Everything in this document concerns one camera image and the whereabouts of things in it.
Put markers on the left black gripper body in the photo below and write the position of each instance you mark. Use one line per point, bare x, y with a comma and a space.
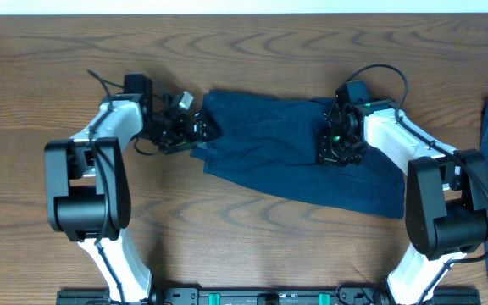
197, 130

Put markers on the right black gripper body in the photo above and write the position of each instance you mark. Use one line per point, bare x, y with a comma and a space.
338, 149

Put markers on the dark blue shorts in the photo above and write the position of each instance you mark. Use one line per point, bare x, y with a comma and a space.
270, 145

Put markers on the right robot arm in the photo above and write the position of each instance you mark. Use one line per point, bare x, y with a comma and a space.
446, 203

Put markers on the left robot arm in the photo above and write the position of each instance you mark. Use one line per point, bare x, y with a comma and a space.
88, 195

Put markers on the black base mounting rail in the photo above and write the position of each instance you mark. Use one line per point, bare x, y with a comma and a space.
265, 297

